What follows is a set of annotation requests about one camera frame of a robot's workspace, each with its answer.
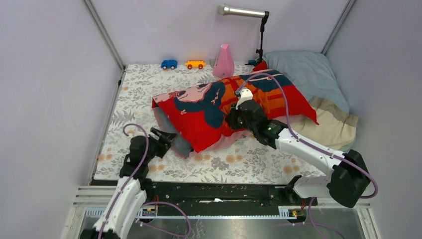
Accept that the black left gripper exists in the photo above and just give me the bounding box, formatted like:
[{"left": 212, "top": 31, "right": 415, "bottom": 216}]
[{"left": 143, "top": 127, "right": 177, "bottom": 163}]

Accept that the red patterned pillowcase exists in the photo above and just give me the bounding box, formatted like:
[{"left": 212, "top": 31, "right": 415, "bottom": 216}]
[{"left": 151, "top": 61, "right": 319, "bottom": 154}]

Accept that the white pillow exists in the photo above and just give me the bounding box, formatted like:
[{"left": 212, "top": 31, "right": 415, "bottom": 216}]
[{"left": 153, "top": 107, "right": 193, "bottom": 158}]

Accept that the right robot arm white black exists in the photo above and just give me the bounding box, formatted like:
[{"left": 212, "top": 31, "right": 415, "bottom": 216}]
[{"left": 225, "top": 100, "right": 371, "bottom": 208}]

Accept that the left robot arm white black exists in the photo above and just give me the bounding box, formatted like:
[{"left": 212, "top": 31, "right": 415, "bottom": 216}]
[{"left": 80, "top": 128, "right": 177, "bottom": 239}]

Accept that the blue and beige pillow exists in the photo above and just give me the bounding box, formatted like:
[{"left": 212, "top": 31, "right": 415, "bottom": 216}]
[{"left": 264, "top": 50, "right": 359, "bottom": 151}]

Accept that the floral table mat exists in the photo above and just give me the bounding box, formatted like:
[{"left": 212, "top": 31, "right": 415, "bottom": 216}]
[{"left": 92, "top": 64, "right": 322, "bottom": 185}]

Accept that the pink metronome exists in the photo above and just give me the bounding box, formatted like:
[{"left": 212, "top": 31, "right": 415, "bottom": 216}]
[{"left": 212, "top": 43, "right": 235, "bottom": 79}]

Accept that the orange toy car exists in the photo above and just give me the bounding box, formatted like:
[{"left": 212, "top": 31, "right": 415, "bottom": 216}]
[{"left": 185, "top": 60, "right": 206, "bottom": 70}]

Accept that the blue toy car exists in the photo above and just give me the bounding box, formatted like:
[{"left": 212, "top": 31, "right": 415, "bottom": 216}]
[{"left": 160, "top": 59, "right": 178, "bottom": 70}]

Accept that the silver lamp on black stand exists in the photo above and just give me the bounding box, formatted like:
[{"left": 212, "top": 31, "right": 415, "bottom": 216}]
[{"left": 216, "top": 3, "right": 270, "bottom": 65}]

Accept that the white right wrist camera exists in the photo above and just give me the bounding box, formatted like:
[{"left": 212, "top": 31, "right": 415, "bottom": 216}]
[{"left": 235, "top": 88, "right": 253, "bottom": 110}]

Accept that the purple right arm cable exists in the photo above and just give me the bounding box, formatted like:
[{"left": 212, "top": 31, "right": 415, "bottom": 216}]
[{"left": 235, "top": 72, "right": 379, "bottom": 239}]

